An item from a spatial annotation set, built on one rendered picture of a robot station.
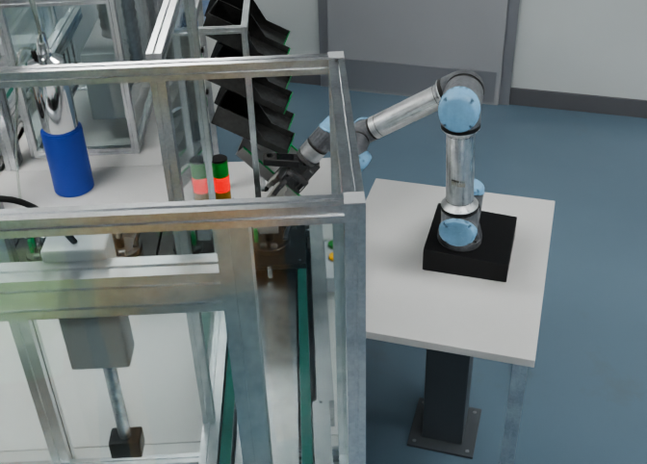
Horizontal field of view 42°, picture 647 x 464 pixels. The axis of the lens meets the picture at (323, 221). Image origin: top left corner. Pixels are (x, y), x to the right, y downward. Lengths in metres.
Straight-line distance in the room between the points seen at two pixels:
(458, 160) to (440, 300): 0.50
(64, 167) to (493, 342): 1.75
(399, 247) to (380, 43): 3.07
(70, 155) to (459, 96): 1.60
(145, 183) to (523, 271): 1.53
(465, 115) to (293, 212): 1.33
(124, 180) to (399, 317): 1.37
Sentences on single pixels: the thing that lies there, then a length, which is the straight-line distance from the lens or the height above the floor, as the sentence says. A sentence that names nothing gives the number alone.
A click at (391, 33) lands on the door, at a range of 5.87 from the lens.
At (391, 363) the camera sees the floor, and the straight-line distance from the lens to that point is 3.80.
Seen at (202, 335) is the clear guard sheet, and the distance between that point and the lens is 1.34.
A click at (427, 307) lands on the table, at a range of 2.76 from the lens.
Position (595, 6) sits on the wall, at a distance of 5.71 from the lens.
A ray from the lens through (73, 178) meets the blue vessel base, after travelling 3.43.
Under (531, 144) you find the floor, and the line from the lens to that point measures 5.50.
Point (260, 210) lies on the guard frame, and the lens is 1.17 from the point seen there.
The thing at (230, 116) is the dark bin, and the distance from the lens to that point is 2.88.
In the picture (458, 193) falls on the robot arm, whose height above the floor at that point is 1.24.
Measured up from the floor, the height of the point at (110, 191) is 0.86.
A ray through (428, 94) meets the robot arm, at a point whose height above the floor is 1.49.
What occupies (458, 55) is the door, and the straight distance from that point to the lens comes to 5.84.
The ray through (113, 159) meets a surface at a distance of 3.70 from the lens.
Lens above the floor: 2.63
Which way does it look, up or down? 34 degrees down
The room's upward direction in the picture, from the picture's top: 2 degrees counter-clockwise
